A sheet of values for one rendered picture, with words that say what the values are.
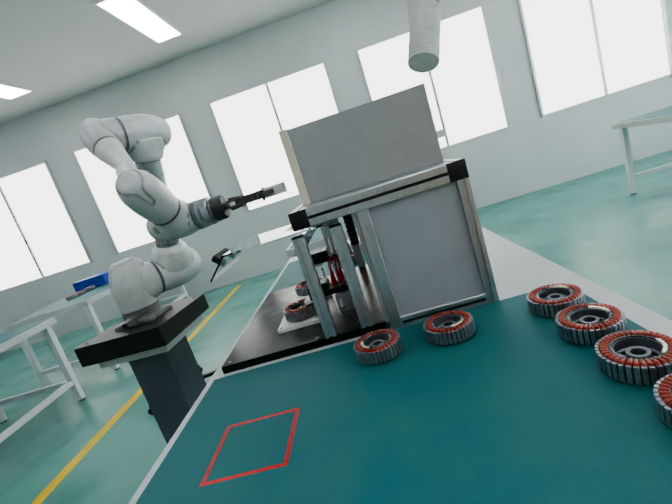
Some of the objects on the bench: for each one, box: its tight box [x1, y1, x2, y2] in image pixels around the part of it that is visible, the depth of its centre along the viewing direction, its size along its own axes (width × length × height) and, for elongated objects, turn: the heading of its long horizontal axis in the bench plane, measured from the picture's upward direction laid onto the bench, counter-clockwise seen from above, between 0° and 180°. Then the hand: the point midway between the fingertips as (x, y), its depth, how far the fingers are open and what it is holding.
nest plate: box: [278, 301, 328, 334], centre depth 126 cm, size 15×15×1 cm
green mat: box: [135, 283, 672, 504], centre depth 73 cm, size 94×61×1 cm, turn 143°
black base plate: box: [221, 264, 388, 374], centre depth 138 cm, size 47×64×2 cm
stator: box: [283, 298, 317, 322], centre depth 125 cm, size 11×11×4 cm
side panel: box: [356, 177, 500, 330], centre depth 99 cm, size 28×3×32 cm, turn 143°
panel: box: [352, 213, 389, 323], centre depth 132 cm, size 1×66×30 cm, turn 53°
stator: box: [353, 329, 403, 365], centre depth 92 cm, size 11×11×4 cm
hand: (274, 190), depth 121 cm, fingers closed
